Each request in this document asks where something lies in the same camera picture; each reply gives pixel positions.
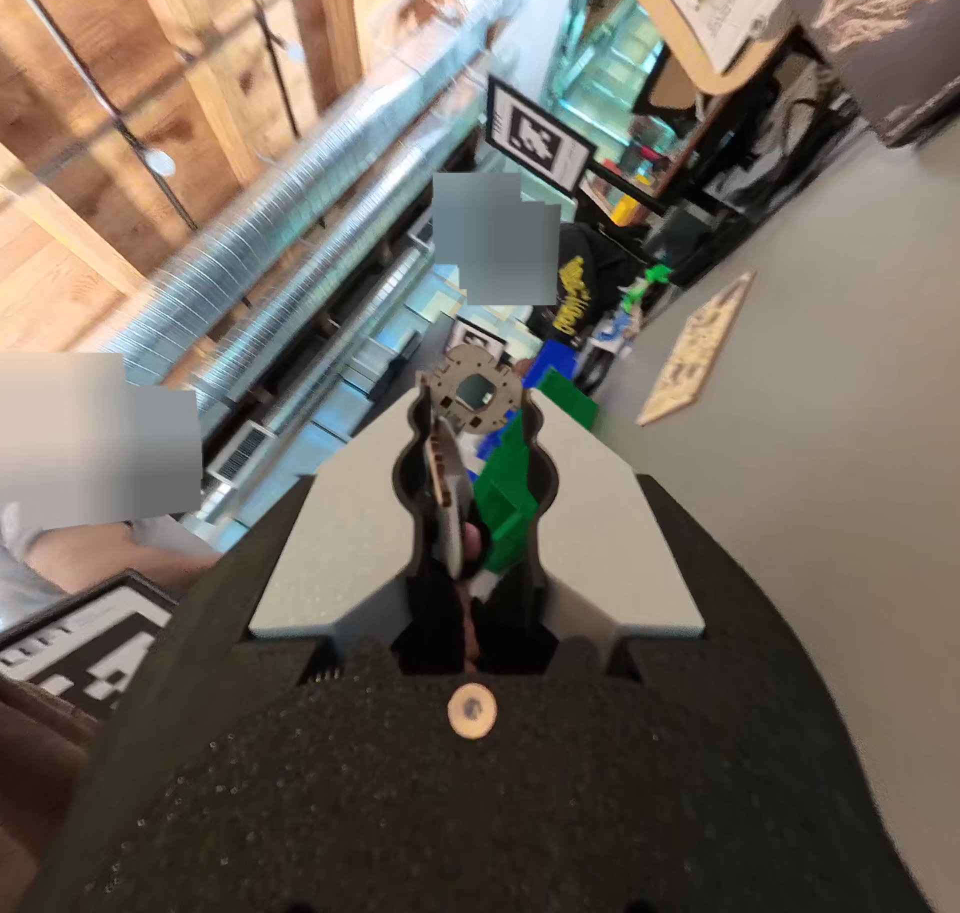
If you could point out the framed black white marker board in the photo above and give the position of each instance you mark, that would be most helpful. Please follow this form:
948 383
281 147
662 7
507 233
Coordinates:
82 650
536 137

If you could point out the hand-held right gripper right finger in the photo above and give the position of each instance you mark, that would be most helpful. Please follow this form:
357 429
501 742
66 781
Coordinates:
615 545

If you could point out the white printed paper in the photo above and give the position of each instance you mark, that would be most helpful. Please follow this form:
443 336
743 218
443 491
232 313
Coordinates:
720 13

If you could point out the blue plastic bin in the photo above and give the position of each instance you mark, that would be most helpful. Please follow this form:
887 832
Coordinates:
559 362

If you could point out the corrugated metal duct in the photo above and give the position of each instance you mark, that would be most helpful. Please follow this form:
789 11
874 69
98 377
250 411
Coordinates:
285 230
322 350

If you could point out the round wooden gear disc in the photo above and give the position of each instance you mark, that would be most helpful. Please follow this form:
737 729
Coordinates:
448 382

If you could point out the dark printed box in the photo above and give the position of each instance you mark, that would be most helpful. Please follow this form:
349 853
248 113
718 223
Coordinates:
900 65

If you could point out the green plastic bin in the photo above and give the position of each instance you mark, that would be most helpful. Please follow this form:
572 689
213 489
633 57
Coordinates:
510 485

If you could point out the green toy figure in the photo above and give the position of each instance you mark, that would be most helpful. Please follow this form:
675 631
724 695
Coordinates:
649 283

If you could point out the white vent grille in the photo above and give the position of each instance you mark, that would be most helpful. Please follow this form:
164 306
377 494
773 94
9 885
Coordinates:
240 452

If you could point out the laser-cut wooden parts sheet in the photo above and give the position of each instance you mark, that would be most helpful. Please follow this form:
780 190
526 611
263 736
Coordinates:
697 350

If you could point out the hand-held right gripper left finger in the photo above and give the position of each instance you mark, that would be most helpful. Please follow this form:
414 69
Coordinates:
337 545

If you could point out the round wooden table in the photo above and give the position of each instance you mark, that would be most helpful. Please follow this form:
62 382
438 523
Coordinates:
750 77

